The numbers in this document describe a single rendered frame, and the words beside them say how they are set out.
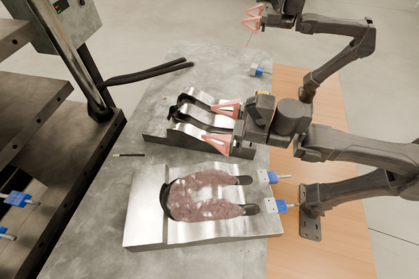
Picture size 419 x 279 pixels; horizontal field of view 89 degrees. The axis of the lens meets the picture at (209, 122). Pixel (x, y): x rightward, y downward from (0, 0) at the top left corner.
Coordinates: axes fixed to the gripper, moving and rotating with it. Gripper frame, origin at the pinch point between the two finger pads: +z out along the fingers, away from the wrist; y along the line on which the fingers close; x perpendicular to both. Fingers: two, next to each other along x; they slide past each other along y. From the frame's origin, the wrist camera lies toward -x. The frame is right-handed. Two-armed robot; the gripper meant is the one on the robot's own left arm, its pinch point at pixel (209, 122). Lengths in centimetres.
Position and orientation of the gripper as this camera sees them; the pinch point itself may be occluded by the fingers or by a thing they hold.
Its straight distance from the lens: 54.3
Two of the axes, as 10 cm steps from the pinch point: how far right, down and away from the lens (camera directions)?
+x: 0.1, 6.4, 7.7
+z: -9.7, -1.9, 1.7
